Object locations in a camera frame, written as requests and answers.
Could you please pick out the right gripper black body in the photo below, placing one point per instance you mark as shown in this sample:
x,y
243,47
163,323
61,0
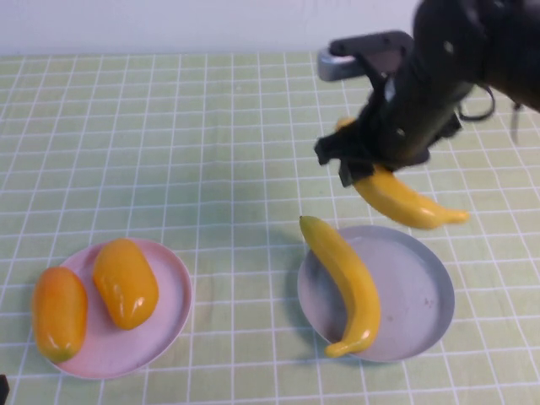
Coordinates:
x,y
413,122

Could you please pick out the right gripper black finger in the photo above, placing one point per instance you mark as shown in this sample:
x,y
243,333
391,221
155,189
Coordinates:
x,y
354,173
335,149

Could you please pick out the yellow plastic banana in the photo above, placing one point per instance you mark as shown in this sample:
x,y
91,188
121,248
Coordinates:
x,y
354,287
405,202

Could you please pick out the yellow plastic mango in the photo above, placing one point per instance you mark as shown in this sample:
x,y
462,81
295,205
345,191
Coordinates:
x,y
125,283

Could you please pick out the orange-blushed plastic mango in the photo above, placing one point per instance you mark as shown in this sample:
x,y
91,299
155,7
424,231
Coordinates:
x,y
59,314

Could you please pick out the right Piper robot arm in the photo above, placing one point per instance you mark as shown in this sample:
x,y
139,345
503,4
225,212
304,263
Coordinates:
x,y
506,42

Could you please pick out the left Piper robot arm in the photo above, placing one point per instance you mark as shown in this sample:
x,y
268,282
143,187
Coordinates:
x,y
3,386

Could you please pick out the grey-blue round plate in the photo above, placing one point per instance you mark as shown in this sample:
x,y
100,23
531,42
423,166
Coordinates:
x,y
413,295

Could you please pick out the pink round plate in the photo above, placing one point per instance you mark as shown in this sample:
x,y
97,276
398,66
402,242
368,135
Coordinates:
x,y
160,320

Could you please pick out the white zip tie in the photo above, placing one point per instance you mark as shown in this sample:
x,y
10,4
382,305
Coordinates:
x,y
514,126

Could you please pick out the green checked tablecloth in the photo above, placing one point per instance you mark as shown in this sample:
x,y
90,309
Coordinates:
x,y
126,126

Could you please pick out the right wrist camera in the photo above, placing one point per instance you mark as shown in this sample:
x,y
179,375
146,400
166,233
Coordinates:
x,y
333,69

